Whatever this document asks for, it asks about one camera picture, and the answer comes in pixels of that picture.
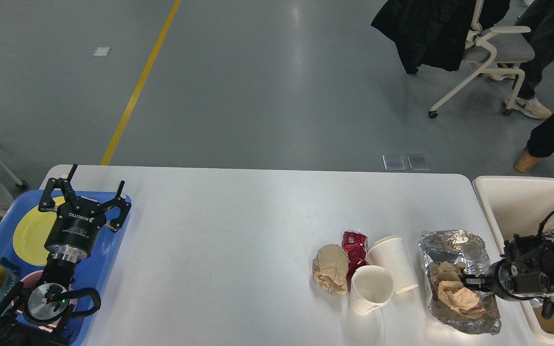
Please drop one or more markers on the right floor socket plate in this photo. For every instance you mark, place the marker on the right floor socket plate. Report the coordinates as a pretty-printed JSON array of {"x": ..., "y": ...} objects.
[{"x": 418, "y": 162}]

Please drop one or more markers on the crushed red can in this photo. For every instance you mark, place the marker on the crushed red can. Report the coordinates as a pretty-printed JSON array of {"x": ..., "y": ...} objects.
[{"x": 355, "y": 246}]

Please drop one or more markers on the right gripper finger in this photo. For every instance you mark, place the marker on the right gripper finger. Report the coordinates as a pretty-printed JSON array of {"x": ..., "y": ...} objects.
[{"x": 474, "y": 283}]

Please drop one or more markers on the white office chair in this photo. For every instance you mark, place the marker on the white office chair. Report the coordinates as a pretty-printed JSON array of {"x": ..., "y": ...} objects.
[{"x": 490, "y": 51}]

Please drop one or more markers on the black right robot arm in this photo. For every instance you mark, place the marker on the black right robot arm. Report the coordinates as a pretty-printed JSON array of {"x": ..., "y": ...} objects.
[{"x": 526, "y": 270}]

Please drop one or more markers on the white paper cup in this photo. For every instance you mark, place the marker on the white paper cup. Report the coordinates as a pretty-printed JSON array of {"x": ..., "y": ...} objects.
[
  {"x": 391, "y": 254},
  {"x": 371, "y": 288}
]

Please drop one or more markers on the black jacket on chair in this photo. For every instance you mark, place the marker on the black jacket on chair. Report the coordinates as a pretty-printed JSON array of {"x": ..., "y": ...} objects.
[{"x": 427, "y": 32}]

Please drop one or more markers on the yellow plastic plate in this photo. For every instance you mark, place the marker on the yellow plastic plate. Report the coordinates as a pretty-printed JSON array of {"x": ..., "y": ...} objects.
[{"x": 31, "y": 230}]

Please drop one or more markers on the white plastic bin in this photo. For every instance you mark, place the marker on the white plastic bin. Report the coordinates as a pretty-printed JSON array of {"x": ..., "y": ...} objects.
[{"x": 517, "y": 205}]

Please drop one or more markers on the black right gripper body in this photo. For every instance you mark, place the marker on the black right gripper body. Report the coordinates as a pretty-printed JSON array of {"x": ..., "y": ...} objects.
[{"x": 492, "y": 280}]

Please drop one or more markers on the foil bag with paper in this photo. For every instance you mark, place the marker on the foil bag with paper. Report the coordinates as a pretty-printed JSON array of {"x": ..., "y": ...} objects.
[{"x": 446, "y": 257}]

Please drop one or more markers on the left floor socket plate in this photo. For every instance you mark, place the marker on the left floor socket plate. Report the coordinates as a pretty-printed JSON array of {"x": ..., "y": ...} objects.
[{"x": 394, "y": 162}]

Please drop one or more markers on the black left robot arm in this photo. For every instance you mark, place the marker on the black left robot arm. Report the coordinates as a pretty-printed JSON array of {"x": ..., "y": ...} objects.
[{"x": 54, "y": 286}]

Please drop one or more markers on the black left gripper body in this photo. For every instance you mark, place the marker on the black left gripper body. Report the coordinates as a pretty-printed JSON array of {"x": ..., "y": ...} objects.
[{"x": 76, "y": 231}]

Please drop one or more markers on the floor socket plate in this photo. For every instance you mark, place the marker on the floor socket plate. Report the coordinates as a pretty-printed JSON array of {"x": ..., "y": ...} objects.
[
  {"x": 394, "y": 162},
  {"x": 418, "y": 162}
]

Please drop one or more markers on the crumpled brown paper ball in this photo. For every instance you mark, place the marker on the crumpled brown paper ball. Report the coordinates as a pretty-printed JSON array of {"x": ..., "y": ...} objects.
[{"x": 330, "y": 269}]

